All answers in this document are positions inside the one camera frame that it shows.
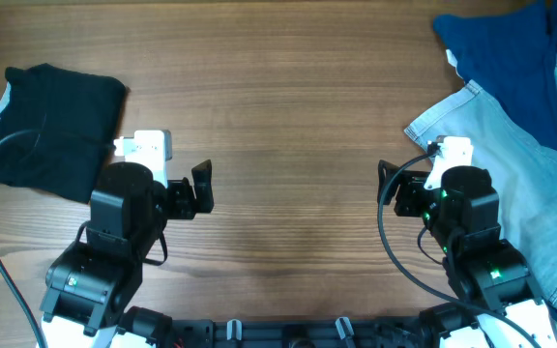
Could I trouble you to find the dark blue shirt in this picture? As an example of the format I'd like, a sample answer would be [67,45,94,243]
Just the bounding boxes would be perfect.
[433,1,557,151]

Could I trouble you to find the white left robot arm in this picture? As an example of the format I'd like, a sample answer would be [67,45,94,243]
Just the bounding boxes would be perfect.
[41,160,214,343]

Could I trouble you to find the black shorts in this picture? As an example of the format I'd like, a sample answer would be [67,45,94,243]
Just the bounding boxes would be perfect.
[0,64,127,203]

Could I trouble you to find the light blue denim jeans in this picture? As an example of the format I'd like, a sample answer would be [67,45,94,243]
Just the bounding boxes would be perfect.
[405,58,557,309]

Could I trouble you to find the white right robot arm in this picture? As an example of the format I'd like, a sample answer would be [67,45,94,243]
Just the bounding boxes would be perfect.
[378,160,557,347]

